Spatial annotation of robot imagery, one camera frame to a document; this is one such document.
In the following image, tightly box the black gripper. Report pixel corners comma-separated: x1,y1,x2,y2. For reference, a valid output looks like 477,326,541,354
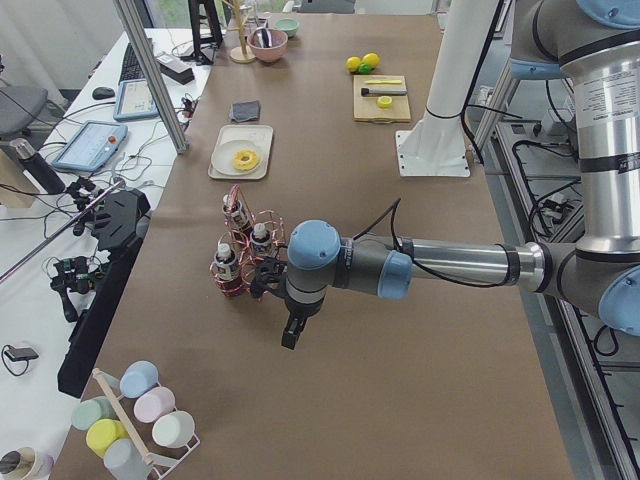
281,298,320,350

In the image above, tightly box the tea bottle white cap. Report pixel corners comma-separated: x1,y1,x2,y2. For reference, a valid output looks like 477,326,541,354
250,222,275,259

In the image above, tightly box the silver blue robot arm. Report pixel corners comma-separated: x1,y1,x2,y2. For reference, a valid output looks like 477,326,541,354
281,1,639,349

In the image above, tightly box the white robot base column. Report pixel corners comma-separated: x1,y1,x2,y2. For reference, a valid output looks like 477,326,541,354
396,0,501,177

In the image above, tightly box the tea bottle front of rack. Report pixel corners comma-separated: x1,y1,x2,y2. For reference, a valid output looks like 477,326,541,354
213,243,243,297

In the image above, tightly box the tea bottle of rack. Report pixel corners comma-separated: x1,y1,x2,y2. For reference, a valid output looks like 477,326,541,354
222,195,253,242
213,243,243,297

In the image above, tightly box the tea bottle back of rack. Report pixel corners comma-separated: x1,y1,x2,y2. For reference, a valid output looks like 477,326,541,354
222,195,253,242

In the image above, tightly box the beige serving tray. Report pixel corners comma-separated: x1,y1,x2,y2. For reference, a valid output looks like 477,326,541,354
208,125,274,180

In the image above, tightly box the glazed donut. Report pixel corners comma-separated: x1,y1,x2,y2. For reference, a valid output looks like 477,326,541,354
232,149,261,171

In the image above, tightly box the white round plate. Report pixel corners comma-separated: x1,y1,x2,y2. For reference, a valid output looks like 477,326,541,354
211,140,264,176

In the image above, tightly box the white cup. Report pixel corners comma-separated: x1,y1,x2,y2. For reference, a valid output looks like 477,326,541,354
152,410,195,448

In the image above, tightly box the pink cup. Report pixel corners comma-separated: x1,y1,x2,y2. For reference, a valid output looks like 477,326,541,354
133,386,175,423

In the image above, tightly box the blue cup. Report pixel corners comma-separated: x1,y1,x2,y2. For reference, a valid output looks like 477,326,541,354
119,360,159,399

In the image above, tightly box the folded grey cloth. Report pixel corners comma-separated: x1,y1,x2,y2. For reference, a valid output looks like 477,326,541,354
229,100,261,123

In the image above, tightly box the wooden cutting board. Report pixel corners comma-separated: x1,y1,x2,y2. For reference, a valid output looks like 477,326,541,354
353,75,411,122

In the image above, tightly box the half lemon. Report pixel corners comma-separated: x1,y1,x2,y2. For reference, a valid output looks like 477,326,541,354
376,96,393,109

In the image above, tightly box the grey cup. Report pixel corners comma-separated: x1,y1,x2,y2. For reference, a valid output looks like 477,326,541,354
103,439,152,480

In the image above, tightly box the yellow cup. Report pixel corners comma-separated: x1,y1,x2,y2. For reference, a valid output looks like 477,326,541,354
85,419,129,458

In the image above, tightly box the green cup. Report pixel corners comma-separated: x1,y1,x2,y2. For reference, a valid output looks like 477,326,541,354
71,396,117,431

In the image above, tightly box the yellow plastic knife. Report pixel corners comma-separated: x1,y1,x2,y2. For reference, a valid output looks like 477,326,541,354
364,78,403,85

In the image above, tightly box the green lime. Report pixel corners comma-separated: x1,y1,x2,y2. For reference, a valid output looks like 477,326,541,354
357,63,373,75

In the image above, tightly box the yellow lemon far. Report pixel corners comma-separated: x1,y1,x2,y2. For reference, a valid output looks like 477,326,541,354
345,56,362,73

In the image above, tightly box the wooden mug tree stand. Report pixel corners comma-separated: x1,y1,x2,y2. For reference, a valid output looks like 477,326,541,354
222,0,256,64

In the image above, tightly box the yellow lemon near board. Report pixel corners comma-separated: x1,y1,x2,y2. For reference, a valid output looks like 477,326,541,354
361,52,381,69

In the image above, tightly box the teach pendant tablet near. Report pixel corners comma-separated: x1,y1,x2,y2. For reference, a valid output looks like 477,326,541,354
51,121,128,173

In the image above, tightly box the teach pendant tablet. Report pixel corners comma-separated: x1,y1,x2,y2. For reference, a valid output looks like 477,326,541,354
51,121,128,173
113,79,159,122

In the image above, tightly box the teach pendant tablet far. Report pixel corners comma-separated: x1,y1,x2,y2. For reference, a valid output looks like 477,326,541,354
113,79,159,122

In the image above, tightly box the pink bowl with ice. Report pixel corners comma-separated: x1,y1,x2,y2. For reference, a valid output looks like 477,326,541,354
247,28,288,63

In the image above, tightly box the steel ice scoop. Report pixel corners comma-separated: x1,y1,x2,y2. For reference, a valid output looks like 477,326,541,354
255,27,272,48

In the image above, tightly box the mint green bowl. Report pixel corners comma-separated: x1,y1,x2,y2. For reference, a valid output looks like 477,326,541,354
275,18,299,38

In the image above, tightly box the black keyboard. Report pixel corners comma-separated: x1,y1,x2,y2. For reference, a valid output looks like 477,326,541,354
118,43,145,83

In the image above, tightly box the black computer mouse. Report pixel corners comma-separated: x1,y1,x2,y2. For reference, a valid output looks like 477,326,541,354
92,87,115,100

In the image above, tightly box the black water bottle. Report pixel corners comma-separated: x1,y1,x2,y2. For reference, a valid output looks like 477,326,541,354
9,138,66,195

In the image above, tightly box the copper wire bottle rack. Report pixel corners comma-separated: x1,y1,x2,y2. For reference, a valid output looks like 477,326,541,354
209,184,287,298

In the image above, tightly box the white wire cup rack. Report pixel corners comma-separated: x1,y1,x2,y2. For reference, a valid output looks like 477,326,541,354
118,391,201,479

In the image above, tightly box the wooden rack handle rod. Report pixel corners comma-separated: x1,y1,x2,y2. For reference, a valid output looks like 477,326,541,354
92,368,153,465

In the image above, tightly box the aluminium frame post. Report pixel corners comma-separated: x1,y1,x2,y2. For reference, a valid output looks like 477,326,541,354
113,0,188,154

